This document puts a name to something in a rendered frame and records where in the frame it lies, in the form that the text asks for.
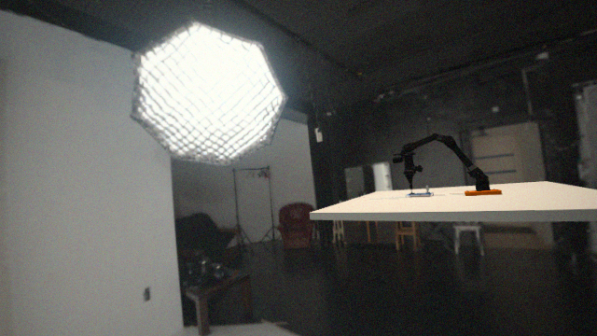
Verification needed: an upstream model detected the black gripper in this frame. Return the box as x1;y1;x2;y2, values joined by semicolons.
404;161;416;185

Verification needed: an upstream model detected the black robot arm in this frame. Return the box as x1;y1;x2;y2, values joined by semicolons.
393;133;490;191

